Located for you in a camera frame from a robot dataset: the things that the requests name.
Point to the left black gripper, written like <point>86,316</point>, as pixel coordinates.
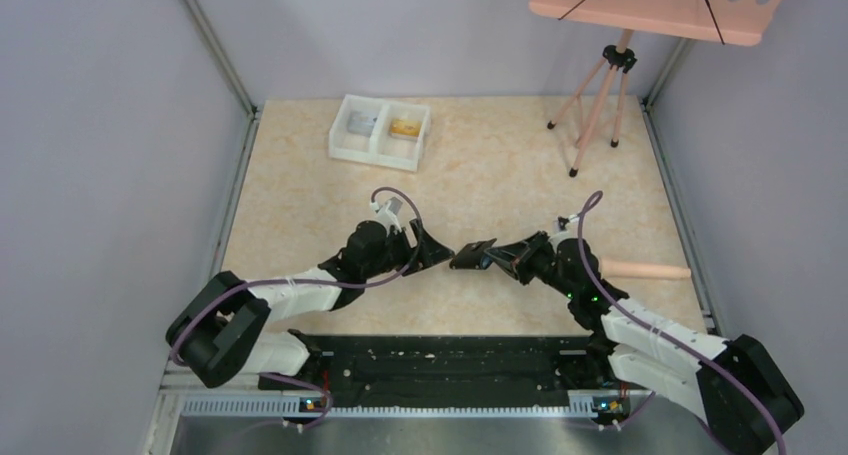
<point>411,247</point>

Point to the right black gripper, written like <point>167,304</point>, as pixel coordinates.
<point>506,260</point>

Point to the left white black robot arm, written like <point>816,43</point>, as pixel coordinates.
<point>220,334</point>

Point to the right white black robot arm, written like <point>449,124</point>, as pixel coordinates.
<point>733,387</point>

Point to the orange card in tray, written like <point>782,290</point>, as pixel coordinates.
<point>405,128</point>

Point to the silver card in tray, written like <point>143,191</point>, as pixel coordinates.
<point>361,122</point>

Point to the white two-compartment tray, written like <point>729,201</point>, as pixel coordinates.
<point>380,149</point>

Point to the pink tripod stand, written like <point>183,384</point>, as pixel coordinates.
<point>617,60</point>

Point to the pink perforated board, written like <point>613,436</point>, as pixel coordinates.
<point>732,22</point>

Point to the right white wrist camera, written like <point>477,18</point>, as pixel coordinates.
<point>562,224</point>

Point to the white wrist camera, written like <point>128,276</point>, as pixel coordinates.
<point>386,214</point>
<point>562,224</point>

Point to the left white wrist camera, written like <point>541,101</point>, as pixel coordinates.
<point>386,214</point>

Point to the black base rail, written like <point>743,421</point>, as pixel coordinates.
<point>458,372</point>

